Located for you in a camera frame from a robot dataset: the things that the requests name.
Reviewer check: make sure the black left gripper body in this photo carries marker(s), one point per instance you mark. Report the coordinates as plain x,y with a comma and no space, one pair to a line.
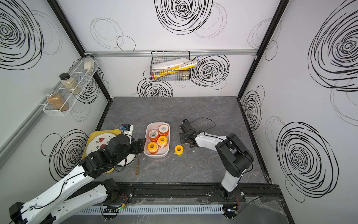
134,148

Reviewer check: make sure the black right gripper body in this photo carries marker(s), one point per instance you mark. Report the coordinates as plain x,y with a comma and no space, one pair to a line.
188,138

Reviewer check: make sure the yellow sealing tape roll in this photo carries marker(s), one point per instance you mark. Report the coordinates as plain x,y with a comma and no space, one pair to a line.
162,141
152,148
179,149

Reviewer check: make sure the orange sealing tape roll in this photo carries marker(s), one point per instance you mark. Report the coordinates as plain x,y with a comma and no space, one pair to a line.
163,130
153,135

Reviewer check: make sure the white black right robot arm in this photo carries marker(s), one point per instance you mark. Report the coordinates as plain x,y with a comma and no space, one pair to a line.
236,158

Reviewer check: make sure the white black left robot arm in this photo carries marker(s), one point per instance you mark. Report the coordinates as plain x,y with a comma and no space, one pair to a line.
54,205

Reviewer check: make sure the white plastic storage box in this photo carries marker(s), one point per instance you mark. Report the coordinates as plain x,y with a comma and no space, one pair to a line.
162,152

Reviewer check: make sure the yellow foil wrap box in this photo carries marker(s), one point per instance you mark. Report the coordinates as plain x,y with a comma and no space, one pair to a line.
181,72

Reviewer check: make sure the white scalloped small dish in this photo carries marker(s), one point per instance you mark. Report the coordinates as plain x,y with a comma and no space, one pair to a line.
127,160

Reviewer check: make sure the gold fork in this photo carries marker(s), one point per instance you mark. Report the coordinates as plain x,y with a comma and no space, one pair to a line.
137,173

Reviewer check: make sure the yellow plastic tray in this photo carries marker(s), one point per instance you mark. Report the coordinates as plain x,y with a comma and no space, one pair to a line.
92,138

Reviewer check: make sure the watermelon pattern white plate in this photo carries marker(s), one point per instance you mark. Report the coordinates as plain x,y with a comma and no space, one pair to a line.
99,141

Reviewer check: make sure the white paper package in basket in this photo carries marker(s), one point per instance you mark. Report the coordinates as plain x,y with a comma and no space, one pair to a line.
169,64

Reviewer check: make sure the light spice jar black lid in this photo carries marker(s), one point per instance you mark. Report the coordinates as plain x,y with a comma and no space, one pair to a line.
70,84

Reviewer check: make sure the brown spice jar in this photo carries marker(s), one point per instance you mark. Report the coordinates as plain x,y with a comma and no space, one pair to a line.
56,100

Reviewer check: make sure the white spice jar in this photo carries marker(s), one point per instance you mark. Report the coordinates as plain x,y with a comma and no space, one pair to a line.
89,63

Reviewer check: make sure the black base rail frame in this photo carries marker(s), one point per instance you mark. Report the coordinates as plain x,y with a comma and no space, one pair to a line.
252,203

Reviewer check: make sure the black wire wall basket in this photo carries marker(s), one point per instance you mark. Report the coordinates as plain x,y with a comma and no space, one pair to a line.
167,55

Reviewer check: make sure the white slotted cable duct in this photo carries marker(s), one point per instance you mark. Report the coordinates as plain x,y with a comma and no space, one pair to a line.
155,210

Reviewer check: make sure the white wire spice rack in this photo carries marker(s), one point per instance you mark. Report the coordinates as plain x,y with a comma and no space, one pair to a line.
79,104

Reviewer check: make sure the silver wall rail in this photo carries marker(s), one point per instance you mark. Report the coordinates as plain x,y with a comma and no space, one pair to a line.
196,52

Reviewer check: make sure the black aluminium corner post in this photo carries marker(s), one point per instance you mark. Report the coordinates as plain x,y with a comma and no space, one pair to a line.
75,41

